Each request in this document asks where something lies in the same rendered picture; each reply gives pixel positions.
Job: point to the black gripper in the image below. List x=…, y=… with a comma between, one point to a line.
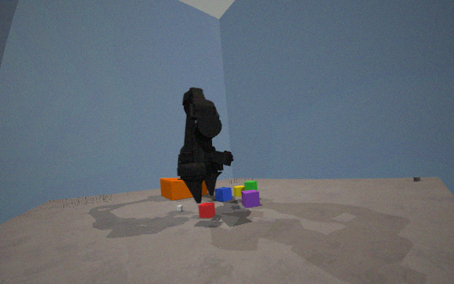
x=198, y=171

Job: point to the purple block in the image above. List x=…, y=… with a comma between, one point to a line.
x=250, y=198

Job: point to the small yellow block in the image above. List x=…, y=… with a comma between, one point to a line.
x=238, y=189

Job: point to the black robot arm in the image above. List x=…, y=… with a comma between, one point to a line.
x=207, y=126

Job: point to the blue cube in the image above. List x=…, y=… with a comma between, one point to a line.
x=223, y=194

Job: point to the red block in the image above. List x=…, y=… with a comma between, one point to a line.
x=206, y=210

